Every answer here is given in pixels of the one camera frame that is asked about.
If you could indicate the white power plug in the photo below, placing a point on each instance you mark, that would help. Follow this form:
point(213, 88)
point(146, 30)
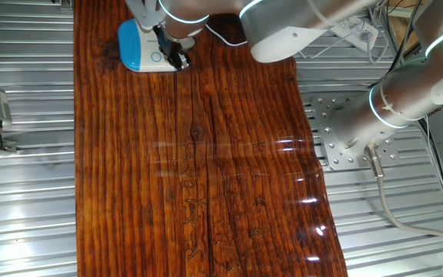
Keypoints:
point(367, 31)

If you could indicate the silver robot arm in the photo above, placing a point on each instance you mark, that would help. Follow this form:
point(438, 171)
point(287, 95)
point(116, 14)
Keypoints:
point(283, 27)

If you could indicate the wood grain table mat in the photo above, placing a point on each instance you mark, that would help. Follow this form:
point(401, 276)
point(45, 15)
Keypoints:
point(137, 173)

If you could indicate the white power strip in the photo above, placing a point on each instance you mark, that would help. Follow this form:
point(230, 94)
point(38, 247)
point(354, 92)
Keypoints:
point(354, 32)

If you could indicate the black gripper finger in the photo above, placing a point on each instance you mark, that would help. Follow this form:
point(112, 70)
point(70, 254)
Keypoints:
point(173, 63)
point(185, 61)

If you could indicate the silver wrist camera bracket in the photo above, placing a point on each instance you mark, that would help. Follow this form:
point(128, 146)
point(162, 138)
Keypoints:
point(144, 15)

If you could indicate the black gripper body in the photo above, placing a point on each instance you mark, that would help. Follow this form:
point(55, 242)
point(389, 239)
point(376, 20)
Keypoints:
point(165, 44)

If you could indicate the small metal bracket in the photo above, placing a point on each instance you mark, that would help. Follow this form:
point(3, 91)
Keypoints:
point(65, 4)

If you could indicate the brown wooden board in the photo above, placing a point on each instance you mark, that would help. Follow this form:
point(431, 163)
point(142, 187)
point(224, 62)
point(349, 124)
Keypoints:
point(396, 34)

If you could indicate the blue and white desk lamp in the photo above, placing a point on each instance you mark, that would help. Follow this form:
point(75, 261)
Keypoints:
point(137, 46)

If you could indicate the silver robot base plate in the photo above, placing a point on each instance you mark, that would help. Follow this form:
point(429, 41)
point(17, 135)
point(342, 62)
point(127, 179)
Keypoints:
point(321, 115)

